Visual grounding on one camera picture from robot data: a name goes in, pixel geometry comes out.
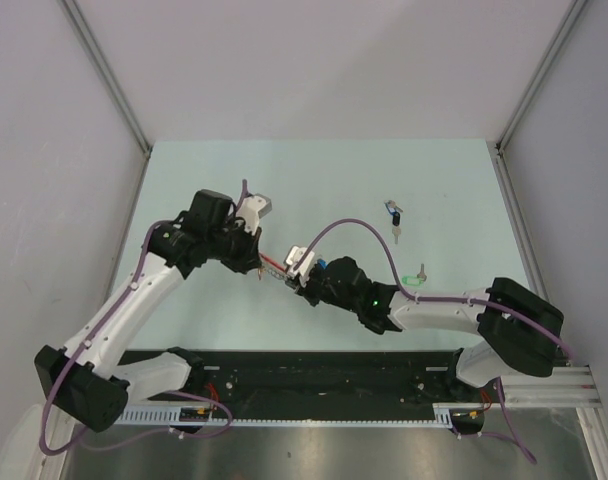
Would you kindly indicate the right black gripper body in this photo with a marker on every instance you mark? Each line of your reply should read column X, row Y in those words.
column 318, row 289

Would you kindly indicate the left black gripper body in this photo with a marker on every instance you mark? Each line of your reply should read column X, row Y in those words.
column 237, row 245

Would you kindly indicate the red tag key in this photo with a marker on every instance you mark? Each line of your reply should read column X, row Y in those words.
column 268, row 260

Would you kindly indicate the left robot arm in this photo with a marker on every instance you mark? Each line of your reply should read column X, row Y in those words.
column 85, row 377

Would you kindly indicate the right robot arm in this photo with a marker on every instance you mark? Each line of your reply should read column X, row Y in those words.
column 518, row 331

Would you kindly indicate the green tag key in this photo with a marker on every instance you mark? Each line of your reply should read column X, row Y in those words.
column 415, row 280

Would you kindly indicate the dark blue tag key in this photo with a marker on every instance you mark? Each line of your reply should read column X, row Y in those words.
column 395, row 212

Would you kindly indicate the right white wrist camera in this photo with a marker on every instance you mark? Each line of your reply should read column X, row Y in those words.
column 298, row 264

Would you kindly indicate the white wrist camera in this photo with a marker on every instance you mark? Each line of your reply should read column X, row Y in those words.
column 298, row 264
column 252, row 209

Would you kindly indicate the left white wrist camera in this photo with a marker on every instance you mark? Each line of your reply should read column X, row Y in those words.
column 252, row 209

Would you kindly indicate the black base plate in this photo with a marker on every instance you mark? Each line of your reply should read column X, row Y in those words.
column 359, row 386

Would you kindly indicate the white cable duct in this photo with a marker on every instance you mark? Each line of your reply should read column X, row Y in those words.
column 188, row 416

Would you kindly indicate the right side aluminium rail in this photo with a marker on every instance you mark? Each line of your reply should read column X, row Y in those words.
column 518, row 223

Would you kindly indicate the aluminium frame rail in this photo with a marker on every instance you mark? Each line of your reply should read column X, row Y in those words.
column 565, row 387

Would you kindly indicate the left aluminium corner post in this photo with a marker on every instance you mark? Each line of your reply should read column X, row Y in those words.
column 98, row 60

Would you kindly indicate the aluminium corner post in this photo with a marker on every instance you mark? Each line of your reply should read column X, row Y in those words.
column 98, row 60
column 566, row 28

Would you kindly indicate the right aluminium corner post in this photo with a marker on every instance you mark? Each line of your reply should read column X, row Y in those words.
column 566, row 28

